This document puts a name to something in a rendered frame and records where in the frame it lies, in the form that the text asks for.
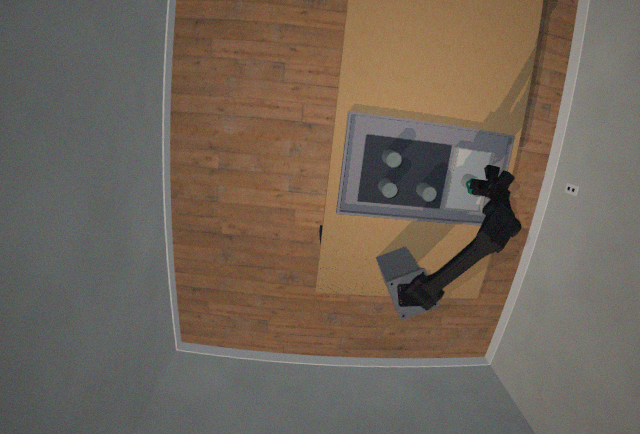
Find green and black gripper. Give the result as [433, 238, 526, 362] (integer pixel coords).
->
[466, 178, 487, 197]

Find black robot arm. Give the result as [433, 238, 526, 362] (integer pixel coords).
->
[397, 165, 522, 311]

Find clear glass jar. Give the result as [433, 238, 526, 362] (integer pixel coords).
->
[461, 174, 482, 188]
[378, 178, 397, 198]
[416, 182, 437, 202]
[382, 149, 402, 168]

